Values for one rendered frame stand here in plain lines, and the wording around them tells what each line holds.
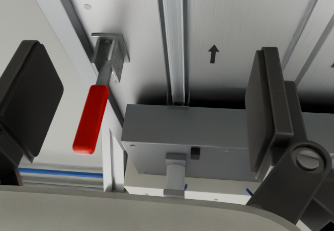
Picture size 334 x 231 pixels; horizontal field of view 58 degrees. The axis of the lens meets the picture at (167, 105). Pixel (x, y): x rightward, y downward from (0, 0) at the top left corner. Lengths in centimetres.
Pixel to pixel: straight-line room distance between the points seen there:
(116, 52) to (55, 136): 207
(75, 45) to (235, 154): 20
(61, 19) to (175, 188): 22
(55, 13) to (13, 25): 201
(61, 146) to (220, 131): 205
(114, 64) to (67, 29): 5
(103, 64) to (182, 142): 12
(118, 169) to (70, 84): 163
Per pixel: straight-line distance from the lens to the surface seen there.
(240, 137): 33
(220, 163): 38
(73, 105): 218
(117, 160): 54
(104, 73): 27
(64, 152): 235
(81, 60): 30
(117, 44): 27
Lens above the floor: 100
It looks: 17 degrees up
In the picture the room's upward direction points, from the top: 179 degrees counter-clockwise
